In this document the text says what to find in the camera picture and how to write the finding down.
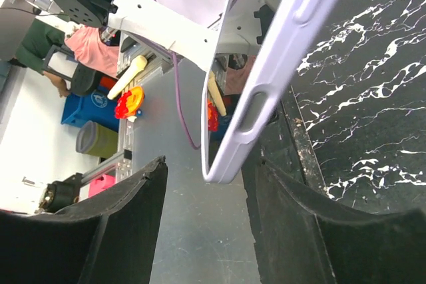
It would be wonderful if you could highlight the lilac phone case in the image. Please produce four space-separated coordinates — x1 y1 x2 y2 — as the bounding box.
200 0 338 184

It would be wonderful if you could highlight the blue bin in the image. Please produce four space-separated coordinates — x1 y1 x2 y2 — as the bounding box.
61 92 119 132

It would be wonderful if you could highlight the red yellow toy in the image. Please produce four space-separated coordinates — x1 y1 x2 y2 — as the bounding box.
114 86 145 122

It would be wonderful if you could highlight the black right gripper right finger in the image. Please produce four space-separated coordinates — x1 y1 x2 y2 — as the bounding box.
256 162 425 283

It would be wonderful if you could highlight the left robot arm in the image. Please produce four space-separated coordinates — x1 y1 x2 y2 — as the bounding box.
54 0 280 71

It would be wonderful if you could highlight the cream plastic cone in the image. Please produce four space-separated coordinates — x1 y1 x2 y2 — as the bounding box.
107 55 148 100

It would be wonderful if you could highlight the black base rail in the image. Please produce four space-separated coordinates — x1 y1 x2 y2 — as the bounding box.
242 87 326 196

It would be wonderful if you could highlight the green grey cup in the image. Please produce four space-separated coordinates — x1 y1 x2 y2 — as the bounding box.
75 121 118 159

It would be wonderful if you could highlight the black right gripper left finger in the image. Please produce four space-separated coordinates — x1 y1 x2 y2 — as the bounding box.
1 156 168 283

